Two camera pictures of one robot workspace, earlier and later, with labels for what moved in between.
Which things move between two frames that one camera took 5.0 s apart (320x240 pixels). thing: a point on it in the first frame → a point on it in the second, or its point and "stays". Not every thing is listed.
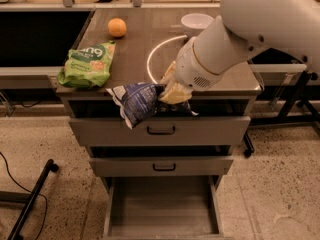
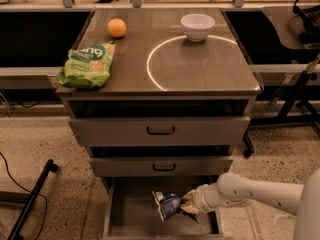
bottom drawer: x=166 y=207 stays
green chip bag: x=88 y=66 stays
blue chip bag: x=138 y=103 → x=167 y=203
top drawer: x=155 y=132 stays
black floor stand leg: x=37 y=188 stays
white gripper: x=190 y=69 → x=202 y=198
